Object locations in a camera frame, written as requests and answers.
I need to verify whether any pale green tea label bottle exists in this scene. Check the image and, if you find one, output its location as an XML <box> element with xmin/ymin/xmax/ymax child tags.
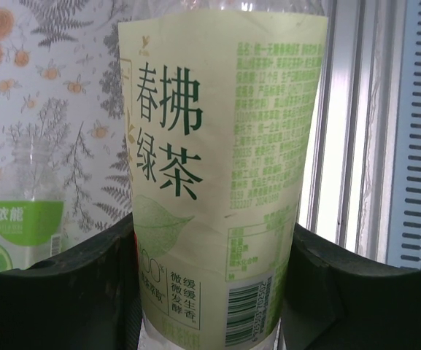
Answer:
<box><xmin>117</xmin><ymin>0</ymin><xmax>331</xmax><ymax>350</ymax></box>

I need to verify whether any long aluminium frame rail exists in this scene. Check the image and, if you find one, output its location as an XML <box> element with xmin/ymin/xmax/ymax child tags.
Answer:
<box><xmin>299</xmin><ymin>0</ymin><xmax>406</xmax><ymax>269</ymax></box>

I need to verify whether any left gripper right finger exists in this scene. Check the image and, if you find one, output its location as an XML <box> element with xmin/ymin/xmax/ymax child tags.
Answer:
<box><xmin>280</xmin><ymin>222</ymin><xmax>421</xmax><ymax>350</ymax></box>

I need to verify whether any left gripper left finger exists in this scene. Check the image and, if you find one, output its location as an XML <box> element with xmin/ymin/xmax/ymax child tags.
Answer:
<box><xmin>0</xmin><ymin>214</ymin><xmax>142</xmax><ymax>350</ymax></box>

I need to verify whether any bright green label plastic bottle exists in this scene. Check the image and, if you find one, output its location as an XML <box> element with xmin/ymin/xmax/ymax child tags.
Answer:
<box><xmin>0</xmin><ymin>140</ymin><xmax>67</xmax><ymax>271</ymax></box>

